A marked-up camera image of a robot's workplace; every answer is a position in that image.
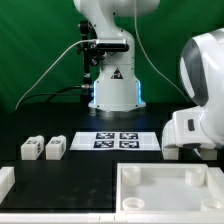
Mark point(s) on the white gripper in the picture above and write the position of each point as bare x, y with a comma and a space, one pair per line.
185, 130

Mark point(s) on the white square tabletop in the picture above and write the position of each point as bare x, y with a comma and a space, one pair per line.
150, 187

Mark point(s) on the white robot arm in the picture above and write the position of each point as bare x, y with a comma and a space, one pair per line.
117, 89

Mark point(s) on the white sheet with AprilTags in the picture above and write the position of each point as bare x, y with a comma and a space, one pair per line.
131, 141

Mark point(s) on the white L-shaped obstacle fence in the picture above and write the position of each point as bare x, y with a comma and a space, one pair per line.
210, 217

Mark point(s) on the black camera stand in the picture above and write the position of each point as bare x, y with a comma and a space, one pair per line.
91, 54

